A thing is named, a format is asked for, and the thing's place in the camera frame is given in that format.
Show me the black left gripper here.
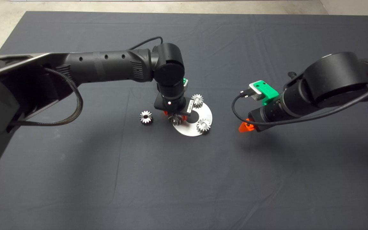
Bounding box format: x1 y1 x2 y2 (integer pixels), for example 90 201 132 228
154 86 193 122

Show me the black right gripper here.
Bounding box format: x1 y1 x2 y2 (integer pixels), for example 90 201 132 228
238 93 295 133

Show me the larger steel gear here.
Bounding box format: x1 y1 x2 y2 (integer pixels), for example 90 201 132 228
168 114 184 126

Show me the smaller dark steel gear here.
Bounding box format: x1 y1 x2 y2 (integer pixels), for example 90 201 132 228
139 111 154 126

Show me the small steel gear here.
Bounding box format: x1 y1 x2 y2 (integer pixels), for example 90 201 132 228
191 94 204 108
196 119 211 134

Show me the round metal plate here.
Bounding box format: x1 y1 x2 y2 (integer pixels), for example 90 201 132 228
171 102 213 137

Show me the dark grey table cloth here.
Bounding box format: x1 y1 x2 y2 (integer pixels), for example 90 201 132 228
0 11 368 230

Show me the black right camera cable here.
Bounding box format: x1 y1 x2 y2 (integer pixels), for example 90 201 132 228
232 77 368 126

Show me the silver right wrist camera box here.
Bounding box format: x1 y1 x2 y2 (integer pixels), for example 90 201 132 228
249 80 265 101

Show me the green right camera mount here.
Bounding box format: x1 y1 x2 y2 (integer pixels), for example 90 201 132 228
254 80 280 106

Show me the thin black left camera cable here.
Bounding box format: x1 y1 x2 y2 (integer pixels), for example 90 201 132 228
129 36 164 51

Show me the braided black cable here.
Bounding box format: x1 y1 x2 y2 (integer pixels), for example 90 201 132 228
10 67 84 127

